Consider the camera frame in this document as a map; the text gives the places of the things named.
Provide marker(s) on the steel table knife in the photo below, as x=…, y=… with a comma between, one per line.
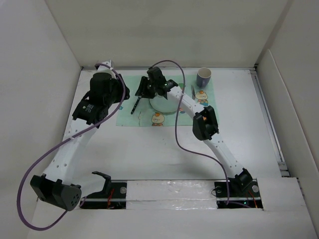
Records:
x=192, y=92

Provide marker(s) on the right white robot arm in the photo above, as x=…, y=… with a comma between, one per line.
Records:
x=204, y=125

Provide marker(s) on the light green floral plate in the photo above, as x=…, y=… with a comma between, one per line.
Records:
x=162, y=105

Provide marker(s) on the steel fork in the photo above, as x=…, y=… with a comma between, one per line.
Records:
x=135, y=105

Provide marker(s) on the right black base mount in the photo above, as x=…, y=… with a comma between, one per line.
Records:
x=249, y=198

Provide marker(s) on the purple ceramic mug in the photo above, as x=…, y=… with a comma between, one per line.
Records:
x=203, y=77

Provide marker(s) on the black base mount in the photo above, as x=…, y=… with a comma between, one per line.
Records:
x=249, y=198
x=112, y=198

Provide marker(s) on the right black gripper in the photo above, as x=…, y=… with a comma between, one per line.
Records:
x=141, y=90

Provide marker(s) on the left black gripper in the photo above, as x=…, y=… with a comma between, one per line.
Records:
x=116, y=83

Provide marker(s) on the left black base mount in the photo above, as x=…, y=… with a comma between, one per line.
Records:
x=112, y=198

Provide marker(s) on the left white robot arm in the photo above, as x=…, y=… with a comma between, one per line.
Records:
x=57, y=185

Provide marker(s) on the green cartoon print cloth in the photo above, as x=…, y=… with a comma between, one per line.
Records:
x=145, y=115

